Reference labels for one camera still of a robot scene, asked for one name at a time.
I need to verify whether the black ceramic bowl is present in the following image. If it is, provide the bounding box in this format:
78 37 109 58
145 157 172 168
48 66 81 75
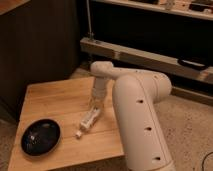
21 119 61 156

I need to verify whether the black device on beam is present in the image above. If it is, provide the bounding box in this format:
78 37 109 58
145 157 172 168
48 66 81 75
177 59 211 71

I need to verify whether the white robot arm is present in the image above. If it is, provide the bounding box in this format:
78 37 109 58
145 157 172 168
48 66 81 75
90 61 176 171

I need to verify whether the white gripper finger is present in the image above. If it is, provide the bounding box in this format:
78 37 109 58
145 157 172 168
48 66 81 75
89 98 96 108
97 99 104 109

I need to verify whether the metal pole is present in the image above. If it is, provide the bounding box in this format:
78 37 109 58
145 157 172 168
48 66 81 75
86 0 94 40

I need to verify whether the wooden table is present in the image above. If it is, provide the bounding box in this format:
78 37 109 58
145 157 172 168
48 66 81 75
8 77 123 171

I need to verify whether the wooden shelf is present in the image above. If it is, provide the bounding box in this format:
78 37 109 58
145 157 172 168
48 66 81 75
93 0 213 21

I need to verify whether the white plastic bottle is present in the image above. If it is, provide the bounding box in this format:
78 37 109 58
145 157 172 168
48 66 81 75
75 107 101 139

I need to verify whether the grey metal beam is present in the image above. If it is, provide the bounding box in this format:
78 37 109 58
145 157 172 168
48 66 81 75
80 37 213 85

